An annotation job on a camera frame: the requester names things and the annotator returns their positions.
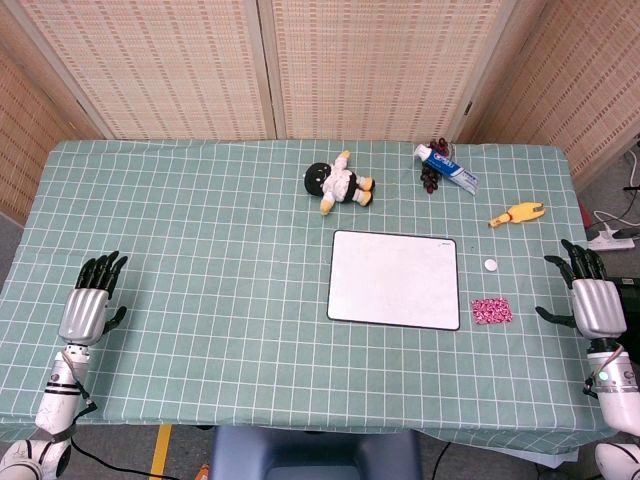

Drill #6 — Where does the blue white toothpaste tube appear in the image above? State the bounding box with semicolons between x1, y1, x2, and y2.
413;143;480;195

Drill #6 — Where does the black floor cable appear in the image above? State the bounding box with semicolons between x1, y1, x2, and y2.
430;441;452;480

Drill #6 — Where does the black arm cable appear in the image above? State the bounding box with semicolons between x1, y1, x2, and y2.
69;382;182;480

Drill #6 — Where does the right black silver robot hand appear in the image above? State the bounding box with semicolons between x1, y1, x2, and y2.
534;238;628;354

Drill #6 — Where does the black box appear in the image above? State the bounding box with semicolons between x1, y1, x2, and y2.
606;276;640;351

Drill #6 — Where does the white board with black rim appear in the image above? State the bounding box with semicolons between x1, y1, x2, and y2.
326;229;461;332

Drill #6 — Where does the yellow floor tape strip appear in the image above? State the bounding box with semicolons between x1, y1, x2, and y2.
149;423;174;480

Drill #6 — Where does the green checked tablecloth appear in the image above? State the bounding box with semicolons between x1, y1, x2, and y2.
0;138;621;454

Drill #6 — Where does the yellow rubber chicken toy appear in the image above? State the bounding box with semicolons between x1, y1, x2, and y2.
488;201;547;230

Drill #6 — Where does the dark blue chair seat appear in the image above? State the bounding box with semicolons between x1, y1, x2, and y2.
208;424;424;480

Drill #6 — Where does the red patterned cloth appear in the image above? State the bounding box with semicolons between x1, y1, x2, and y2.
471;296;514;326

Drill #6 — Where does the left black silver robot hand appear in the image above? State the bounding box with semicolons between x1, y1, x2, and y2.
58;251;129;346

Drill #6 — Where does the dark red grape bunch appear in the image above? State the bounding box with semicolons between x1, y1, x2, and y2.
420;138;454;194

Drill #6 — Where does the woven bamboo screen panel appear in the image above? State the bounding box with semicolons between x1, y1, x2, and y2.
4;0;279;142
0;0;104;224
257;0;534;144
454;0;640;192

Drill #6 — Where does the white power cable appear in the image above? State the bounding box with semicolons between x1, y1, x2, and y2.
593;149;640;231

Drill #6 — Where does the black white plush doll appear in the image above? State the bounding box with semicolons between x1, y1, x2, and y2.
303;149;376;217

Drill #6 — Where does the white power strip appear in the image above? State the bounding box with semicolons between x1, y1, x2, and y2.
585;227;637;252

